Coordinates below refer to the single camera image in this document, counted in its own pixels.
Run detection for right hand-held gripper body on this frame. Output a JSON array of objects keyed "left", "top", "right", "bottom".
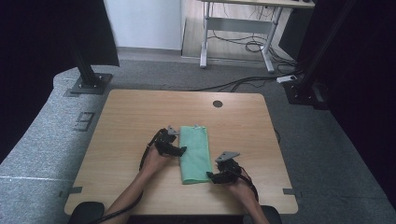
[{"left": 214, "top": 150, "right": 245, "bottom": 185}]

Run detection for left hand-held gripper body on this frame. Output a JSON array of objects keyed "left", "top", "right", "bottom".
[{"left": 153, "top": 125, "right": 181, "bottom": 157}]

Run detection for green cloth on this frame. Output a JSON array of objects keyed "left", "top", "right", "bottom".
[{"left": 178, "top": 124, "right": 215, "bottom": 186}]

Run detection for person's left hand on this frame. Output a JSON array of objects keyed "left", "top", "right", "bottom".
[{"left": 141, "top": 144, "right": 173, "bottom": 179}]

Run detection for person's right hand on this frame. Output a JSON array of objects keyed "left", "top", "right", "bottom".
[{"left": 223, "top": 179, "right": 258, "bottom": 208}]

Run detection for black chair armrest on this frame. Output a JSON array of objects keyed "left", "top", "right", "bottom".
[
  {"left": 261, "top": 204, "right": 284, "bottom": 224},
  {"left": 67, "top": 201, "right": 106, "bottom": 224}
]

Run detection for grey floor socket plate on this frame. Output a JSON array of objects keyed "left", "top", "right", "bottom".
[{"left": 72, "top": 111, "right": 96, "bottom": 133}]

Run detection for black metal stand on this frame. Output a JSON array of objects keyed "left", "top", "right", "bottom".
[
  {"left": 68, "top": 36, "right": 114, "bottom": 95},
  {"left": 282, "top": 0, "right": 358, "bottom": 110}
]

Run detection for white power strip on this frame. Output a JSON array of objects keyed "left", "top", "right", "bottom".
[{"left": 276, "top": 74, "right": 299, "bottom": 84}]

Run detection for dark curtain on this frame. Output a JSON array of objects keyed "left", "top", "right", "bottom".
[
  {"left": 0, "top": 0, "right": 120, "bottom": 164},
  {"left": 295, "top": 0, "right": 396, "bottom": 211}
]

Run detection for black computer case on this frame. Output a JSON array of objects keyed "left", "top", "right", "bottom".
[{"left": 277, "top": 7, "right": 310, "bottom": 61}]

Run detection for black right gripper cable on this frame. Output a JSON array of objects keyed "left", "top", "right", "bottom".
[{"left": 233, "top": 166, "right": 260, "bottom": 203}]

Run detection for black floor cables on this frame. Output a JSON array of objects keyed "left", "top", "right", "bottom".
[{"left": 188, "top": 8, "right": 302, "bottom": 93}]

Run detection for white desk frame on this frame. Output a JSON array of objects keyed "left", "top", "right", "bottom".
[{"left": 199, "top": 0, "right": 316, "bottom": 75}]

